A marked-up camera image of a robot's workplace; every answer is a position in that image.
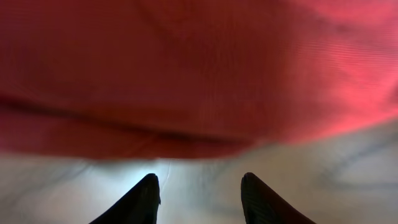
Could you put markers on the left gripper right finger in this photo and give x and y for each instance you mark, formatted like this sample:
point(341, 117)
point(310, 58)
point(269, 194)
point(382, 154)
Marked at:
point(262, 205)

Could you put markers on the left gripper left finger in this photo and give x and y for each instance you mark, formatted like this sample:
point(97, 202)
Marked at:
point(138, 206)

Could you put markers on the red t-shirt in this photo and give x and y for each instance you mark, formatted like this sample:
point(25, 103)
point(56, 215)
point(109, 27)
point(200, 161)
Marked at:
point(191, 79)

